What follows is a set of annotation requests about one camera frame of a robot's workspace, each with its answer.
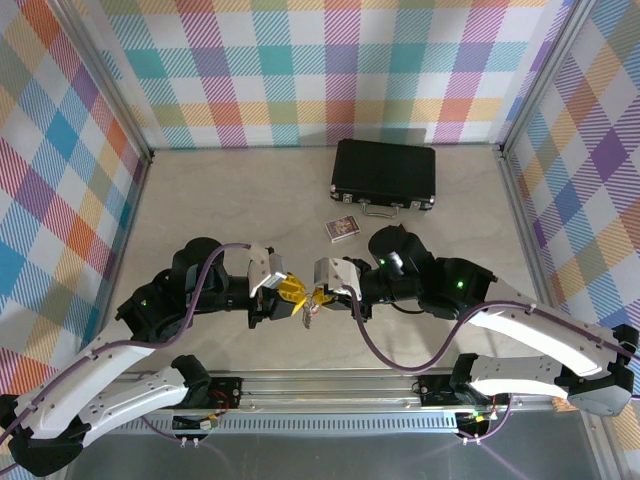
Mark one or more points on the aluminium frame side rail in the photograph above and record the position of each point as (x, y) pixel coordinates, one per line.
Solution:
(130, 215)
(528, 225)

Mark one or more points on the small orange printed tag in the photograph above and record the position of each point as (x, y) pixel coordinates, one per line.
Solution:
(560, 406)

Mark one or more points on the aluminium frame post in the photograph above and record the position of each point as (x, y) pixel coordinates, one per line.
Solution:
(106, 75)
(545, 75)

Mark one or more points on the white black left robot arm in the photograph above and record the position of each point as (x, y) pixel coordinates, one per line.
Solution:
(115, 360)

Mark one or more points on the black connector bracket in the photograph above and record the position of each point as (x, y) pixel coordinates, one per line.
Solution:
(192, 424)
(475, 422)

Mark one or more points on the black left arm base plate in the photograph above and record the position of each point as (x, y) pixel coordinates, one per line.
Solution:
(227, 387)

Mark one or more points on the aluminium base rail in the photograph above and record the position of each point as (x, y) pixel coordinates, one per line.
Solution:
(325, 387)

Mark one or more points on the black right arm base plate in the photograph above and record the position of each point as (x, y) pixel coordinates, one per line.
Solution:
(435, 392)

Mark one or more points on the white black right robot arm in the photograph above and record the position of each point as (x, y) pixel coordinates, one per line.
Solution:
(525, 330)

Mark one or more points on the grey metal base plate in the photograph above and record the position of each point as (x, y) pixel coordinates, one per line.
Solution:
(325, 460)

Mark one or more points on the small playing card box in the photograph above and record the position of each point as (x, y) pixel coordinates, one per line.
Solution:
(342, 229)

